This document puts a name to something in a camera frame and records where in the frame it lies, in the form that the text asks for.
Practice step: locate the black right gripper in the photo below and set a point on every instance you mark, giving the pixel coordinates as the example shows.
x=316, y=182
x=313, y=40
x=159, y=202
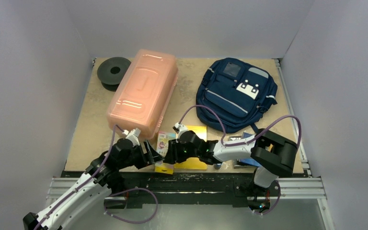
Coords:
x=172, y=151

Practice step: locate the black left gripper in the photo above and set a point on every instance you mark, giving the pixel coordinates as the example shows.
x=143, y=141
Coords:
x=152, y=156

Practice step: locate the colourful crayon box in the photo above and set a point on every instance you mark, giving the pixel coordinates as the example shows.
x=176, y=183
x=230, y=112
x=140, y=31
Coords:
x=162, y=148

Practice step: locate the navy blue student backpack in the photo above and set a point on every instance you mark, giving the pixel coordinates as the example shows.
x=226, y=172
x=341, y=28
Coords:
x=234, y=95

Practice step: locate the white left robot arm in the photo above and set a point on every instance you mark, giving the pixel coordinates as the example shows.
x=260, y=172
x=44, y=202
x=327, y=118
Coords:
x=101, y=179

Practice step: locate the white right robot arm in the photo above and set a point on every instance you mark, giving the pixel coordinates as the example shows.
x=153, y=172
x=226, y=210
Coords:
x=275, y=153

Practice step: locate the yellow book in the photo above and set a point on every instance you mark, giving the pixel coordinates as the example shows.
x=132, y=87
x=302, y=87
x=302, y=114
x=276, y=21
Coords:
x=194, y=163

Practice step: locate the small blue glue stick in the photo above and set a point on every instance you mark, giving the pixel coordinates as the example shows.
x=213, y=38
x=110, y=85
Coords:
x=217, y=166

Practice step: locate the pink translucent storage box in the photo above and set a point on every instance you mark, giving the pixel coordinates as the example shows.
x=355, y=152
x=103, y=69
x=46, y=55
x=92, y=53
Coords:
x=142, y=97

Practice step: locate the blue Animal Farm book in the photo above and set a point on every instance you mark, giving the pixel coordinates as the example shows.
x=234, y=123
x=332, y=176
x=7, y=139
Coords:
x=243, y=163

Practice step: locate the black filament spool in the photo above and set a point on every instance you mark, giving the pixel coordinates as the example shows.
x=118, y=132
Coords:
x=111, y=72

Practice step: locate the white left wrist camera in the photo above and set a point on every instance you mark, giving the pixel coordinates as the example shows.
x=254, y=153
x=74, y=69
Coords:
x=133, y=136

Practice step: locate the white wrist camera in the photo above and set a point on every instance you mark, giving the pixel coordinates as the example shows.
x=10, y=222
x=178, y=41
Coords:
x=179, y=129
x=133, y=136

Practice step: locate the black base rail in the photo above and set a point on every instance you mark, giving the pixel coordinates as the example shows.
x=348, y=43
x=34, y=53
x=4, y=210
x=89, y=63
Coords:
x=233, y=189

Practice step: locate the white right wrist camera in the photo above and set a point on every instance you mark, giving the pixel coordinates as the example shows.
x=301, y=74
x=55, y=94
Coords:
x=179, y=129

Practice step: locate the aluminium frame rail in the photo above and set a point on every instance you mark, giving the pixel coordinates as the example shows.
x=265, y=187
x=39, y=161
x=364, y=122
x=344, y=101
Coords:
x=302, y=188

